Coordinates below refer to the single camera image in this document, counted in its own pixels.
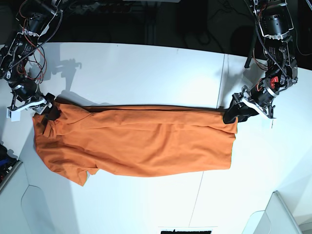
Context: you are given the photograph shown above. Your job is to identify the grey plastic bin right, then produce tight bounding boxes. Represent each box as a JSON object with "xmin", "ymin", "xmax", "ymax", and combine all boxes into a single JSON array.
[{"xmin": 242, "ymin": 191, "xmax": 302, "ymax": 234}]

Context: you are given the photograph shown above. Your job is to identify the grey plastic bin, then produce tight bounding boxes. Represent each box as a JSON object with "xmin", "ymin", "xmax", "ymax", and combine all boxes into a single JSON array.
[
  {"xmin": 0, "ymin": 159, "xmax": 57, "ymax": 234},
  {"xmin": 242, "ymin": 191, "xmax": 302, "ymax": 234}
]

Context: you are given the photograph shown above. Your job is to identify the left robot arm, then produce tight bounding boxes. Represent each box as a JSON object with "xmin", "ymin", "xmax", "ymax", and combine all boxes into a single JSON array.
[{"xmin": 223, "ymin": 0, "xmax": 298, "ymax": 124}]

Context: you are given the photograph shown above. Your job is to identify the grey plastic bin left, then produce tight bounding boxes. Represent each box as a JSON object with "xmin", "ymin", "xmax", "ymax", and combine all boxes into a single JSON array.
[{"xmin": 0, "ymin": 159, "xmax": 57, "ymax": 234}]

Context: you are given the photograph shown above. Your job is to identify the orange t-shirt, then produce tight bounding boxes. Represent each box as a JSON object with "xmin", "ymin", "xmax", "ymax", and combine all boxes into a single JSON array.
[{"xmin": 33, "ymin": 103, "xmax": 237, "ymax": 185}]

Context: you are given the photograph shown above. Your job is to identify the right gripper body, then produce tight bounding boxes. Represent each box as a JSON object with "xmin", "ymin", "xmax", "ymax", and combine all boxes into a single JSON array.
[{"xmin": 7, "ymin": 81, "xmax": 55, "ymax": 111}]

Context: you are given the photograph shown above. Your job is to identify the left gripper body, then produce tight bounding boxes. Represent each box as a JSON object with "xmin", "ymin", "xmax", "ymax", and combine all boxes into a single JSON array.
[{"xmin": 233, "ymin": 82, "xmax": 278, "ymax": 119}]

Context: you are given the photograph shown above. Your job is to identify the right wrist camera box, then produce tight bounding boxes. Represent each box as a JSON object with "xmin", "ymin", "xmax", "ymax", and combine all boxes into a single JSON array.
[{"xmin": 6, "ymin": 109, "xmax": 20, "ymax": 122}]

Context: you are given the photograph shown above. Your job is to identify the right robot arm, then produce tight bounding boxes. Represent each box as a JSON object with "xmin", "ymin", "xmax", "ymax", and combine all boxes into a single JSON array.
[{"xmin": 0, "ymin": 0, "xmax": 63, "ymax": 121}]

